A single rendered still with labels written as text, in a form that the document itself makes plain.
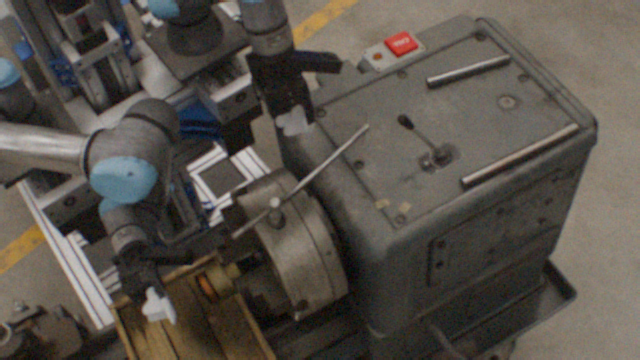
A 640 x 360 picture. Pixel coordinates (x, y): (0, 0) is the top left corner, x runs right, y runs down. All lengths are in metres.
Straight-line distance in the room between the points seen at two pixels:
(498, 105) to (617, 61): 2.02
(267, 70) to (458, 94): 0.50
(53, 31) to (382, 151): 0.89
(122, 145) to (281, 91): 0.34
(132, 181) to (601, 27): 2.75
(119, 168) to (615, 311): 1.96
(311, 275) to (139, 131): 0.44
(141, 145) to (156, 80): 0.59
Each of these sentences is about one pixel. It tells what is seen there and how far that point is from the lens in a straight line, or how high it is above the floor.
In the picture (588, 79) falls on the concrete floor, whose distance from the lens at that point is 3.41.
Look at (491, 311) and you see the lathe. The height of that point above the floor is 0.57.
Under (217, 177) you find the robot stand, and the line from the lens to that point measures 2.79.
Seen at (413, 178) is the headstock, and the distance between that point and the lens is 1.43.
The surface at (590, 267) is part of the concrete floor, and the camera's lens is 2.84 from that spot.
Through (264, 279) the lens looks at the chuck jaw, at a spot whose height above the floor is 1.10.
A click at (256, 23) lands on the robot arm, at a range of 1.18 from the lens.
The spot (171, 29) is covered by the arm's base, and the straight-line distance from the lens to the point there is 1.85.
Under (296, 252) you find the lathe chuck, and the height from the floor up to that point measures 1.20.
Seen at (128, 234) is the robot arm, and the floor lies 1.11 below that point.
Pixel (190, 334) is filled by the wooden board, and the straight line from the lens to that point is 1.73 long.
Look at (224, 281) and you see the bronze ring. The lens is 1.51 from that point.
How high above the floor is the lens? 2.43
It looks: 55 degrees down
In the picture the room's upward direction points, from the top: 8 degrees counter-clockwise
